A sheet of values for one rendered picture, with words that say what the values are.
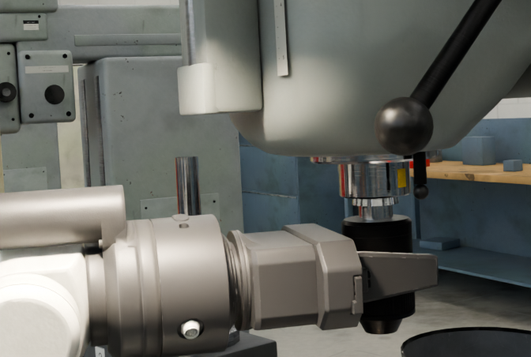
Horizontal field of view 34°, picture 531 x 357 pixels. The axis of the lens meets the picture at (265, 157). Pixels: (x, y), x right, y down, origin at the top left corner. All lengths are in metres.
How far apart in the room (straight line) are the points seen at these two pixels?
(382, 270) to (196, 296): 0.12
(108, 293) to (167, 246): 0.04
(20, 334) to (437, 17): 0.29
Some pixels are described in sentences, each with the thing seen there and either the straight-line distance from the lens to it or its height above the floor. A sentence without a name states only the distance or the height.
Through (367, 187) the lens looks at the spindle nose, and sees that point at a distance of 0.57.
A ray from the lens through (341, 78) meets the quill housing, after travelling 0.49.
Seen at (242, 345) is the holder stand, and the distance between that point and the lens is 0.91.
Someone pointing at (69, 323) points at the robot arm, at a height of 1.23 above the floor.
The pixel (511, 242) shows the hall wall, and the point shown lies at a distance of 6.71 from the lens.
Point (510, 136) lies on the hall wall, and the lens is 6.61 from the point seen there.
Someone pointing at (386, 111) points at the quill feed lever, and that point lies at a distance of 0.44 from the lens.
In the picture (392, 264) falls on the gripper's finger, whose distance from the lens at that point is 0.57.
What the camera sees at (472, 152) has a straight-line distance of 6.44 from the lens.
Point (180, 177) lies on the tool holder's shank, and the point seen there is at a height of 1.28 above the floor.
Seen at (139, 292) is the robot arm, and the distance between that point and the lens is 0.53.
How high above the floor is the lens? 1.34
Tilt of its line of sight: 3 degrees down
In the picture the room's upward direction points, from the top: 3 degrees counter-clockwise
